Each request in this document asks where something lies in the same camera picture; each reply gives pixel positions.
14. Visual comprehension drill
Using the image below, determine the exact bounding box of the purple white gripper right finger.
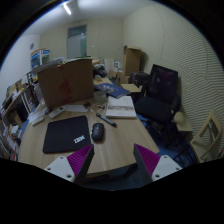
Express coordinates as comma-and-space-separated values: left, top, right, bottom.
133, 144, 181, 181

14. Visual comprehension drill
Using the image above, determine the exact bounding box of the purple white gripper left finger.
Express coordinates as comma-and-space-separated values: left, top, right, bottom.
45, 144, 94, 186

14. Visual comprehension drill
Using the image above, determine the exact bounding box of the black IBM mouse pad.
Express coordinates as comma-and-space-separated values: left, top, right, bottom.
42, 116, 91, 154

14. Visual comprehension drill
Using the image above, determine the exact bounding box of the black computer mouse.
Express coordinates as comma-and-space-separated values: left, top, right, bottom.
91, 123, 104, 141

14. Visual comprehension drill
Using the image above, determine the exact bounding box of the light wooden chair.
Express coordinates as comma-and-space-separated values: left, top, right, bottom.
190, 110, 223, 163

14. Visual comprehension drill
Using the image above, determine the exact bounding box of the black marker pen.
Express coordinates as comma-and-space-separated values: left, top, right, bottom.
96, 113, 117, 127

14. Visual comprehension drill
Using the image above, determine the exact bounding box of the white paper sheet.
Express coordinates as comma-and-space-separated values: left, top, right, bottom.
64, 105, 88, 112

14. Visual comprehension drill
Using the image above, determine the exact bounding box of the white remote control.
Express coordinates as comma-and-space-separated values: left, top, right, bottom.
49, 106, 65, 119

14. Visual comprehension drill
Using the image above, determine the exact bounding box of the black office chair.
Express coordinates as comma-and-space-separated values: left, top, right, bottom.
134, 63, 183, 138

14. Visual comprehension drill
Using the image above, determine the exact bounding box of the white open book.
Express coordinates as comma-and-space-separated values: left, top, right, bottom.
105, 96, 136, 118

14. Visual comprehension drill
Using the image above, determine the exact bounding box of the large brown cardboard box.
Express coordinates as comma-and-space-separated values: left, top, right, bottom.
38, 59, 94, 108

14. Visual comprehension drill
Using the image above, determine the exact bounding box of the dark blue book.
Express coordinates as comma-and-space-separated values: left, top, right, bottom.
94, 83, 130, 99

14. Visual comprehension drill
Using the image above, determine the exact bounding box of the bookshelf with clutter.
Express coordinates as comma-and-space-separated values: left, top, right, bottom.
0, 85, 33, 161

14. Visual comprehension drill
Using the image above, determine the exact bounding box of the tall cardboard box background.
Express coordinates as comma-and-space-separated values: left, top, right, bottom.
123, 46, 142, 76

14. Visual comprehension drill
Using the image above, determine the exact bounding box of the blue white box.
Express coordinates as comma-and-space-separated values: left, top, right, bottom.
30, 49, 50, 68

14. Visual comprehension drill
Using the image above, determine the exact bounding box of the grey door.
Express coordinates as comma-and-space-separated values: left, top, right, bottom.
67, 25, 87, 59

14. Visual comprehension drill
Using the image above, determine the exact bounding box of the ceiling light tube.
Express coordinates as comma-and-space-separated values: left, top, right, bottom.
63, 3, 72, 15

